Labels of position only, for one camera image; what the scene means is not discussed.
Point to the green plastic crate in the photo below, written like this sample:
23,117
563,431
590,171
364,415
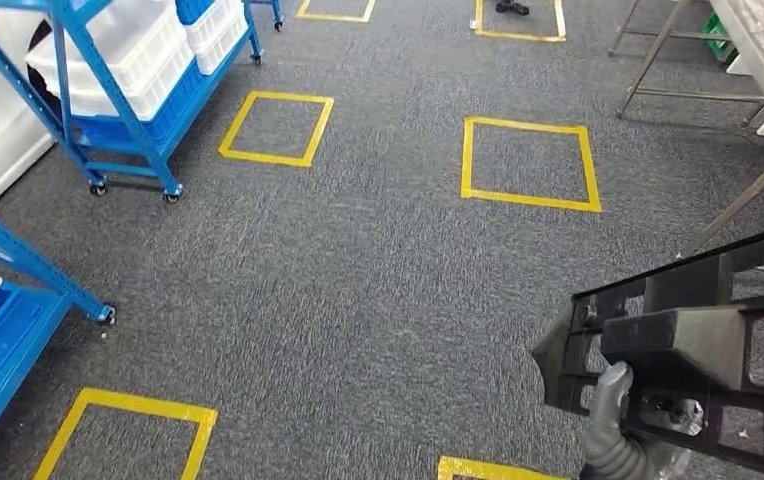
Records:
716,36

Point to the person's foot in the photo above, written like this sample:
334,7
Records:
511,8

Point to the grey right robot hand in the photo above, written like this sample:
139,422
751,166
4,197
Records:
610,397

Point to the yellow floor tape square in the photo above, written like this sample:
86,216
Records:
521,35
150,405
488,469
336,17

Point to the blue plastic bin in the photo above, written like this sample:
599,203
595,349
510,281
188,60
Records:
170,112
190,8

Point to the black plastic frame part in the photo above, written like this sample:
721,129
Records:
673,338

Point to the blue wheeled metal rack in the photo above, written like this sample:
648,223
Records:
277,13
216,99

